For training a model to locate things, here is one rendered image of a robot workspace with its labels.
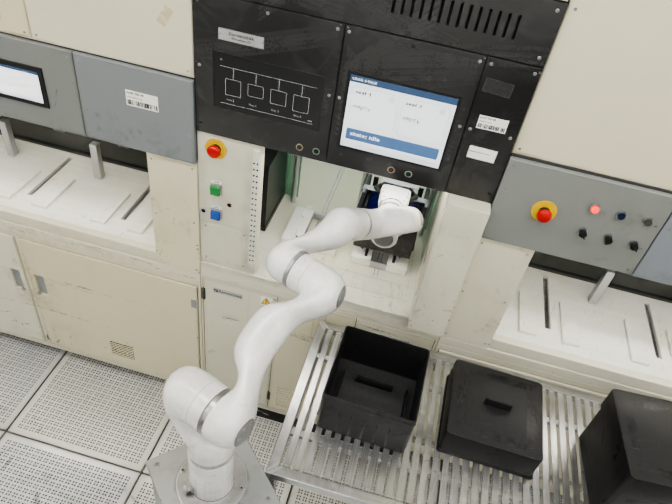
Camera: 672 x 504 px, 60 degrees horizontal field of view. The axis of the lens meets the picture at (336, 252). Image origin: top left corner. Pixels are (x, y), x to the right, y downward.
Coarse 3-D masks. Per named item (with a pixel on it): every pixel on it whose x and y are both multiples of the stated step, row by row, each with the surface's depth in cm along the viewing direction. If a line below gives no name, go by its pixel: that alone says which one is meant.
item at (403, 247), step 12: (384, 180) 198; (396, 180) 198; (420, 192) 215; (360, 204) 202; (420, 204) 215; (360, 240) 211; (408, 240) 206; (384, 252) 212; (396, 252) 211; (408, 252) 210
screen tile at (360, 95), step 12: (360, 96) 152; (372, 96) 152; (384, 96) 151; (396, 96) 150; (384, 108) 153; (396, 108) 152; (348, 120) 158; (360, 120) 157; (372, 120) 156; (384, 120) 155
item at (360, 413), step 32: (352, 352) 193; (384, 352) 189; (416, 352) 184; (352, 384) 189; (384, 384) 187; (416, 384) 192; (320, 416) 173; (352, 416) 168; (384, 416) 164; (416, 416) 164
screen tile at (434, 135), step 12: (408, 108) 151; (420, 108) 151; (432, 108) 150; (444, 108) 149; (432, 120) 152; (444, 120) 151; (396, 132) 157; (408, 132) 156; (420, 132) 155; (432, 132) 154
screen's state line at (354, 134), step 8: (352, 128) 159; (352, 136) 161; (360, 136) 160; (368, 136) 159; (376, 136) 159; (384, 136) 158; (376, 144) 160; (384, 144) 160; (392, 144) 159; (400, 144) 159; (408, 144) 158; (416, 144) 157; (408, 152) 160; (416, 152) 159; (424, 152) 158; (432, 152) 158
